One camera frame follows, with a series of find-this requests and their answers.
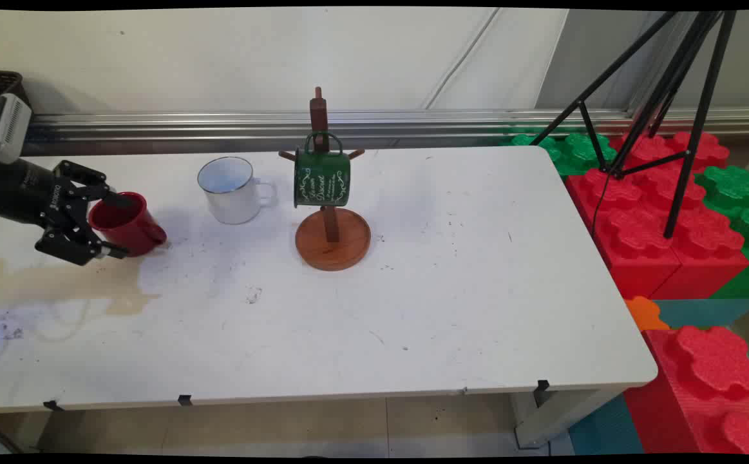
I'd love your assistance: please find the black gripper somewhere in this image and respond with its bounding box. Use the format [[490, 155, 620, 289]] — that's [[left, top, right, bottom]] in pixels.
[[0, 157, 133, 267]]

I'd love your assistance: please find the red mug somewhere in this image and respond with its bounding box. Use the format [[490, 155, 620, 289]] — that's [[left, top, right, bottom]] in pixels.
[[88, 191, 168, 258]]

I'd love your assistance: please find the green enamel mug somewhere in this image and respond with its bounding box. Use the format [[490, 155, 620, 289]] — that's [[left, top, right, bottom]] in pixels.
[[293, 131, 352, 209]]

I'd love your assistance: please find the dark wicker basket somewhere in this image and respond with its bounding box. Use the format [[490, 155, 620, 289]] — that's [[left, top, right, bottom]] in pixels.
[[0, 70, 31, 111]]

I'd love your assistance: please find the white enamel mug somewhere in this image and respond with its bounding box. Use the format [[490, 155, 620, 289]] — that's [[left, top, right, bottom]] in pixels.
[[196, 156, 278, 226]]

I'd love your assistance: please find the wooden mug tree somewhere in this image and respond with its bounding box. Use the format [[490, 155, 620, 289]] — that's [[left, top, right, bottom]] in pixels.
[[278, 86, 372, 272]]

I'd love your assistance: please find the green foam block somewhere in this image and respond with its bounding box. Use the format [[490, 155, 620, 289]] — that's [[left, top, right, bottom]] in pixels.
[[500, 131, 618, 177], [695, 164, 749, 300]]

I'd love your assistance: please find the white table leg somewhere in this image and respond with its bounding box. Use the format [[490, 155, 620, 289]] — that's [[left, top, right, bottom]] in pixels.
[[511, 387, 627, 450]]

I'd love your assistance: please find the red foam block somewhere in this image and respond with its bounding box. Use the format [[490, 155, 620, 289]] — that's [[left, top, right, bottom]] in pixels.
[[564, 132, 684, 301], [623, 325, 749, 456], [625, 131, 749, 301]]

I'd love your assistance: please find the teal foam block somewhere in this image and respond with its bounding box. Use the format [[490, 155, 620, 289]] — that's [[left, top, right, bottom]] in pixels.
[[567, 393, 645, 456]]

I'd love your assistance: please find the orange foam piece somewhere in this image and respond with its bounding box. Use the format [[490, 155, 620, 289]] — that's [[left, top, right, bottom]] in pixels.
[[624, 295, 672, 333]]

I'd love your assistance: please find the black tripod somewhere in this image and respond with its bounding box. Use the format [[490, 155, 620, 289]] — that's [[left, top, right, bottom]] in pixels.
[[529, 10, 739, 240]]

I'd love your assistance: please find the teal foam piece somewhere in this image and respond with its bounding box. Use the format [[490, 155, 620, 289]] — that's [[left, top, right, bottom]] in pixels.
[[654, 297, 749, 331]]

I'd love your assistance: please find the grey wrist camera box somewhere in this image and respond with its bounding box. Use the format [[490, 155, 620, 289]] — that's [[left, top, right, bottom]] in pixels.
[[0, 93, 32, 164]]

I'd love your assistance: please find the aluminium wall rail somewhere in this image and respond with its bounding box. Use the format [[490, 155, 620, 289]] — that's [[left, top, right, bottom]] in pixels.
[[21, 108, 749, 157]]

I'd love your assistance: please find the black floor cable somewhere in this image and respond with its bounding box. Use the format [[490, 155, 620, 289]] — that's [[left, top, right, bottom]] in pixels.
[[0, 418, 24, 454]]

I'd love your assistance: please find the white wall conduit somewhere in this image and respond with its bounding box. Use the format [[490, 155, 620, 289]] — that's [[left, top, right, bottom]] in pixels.
[[421, 8, 502, 111]]

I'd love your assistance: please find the thin black tripod cable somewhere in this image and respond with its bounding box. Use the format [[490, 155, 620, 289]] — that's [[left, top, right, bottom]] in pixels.
[[591, 170, 611, 237]]

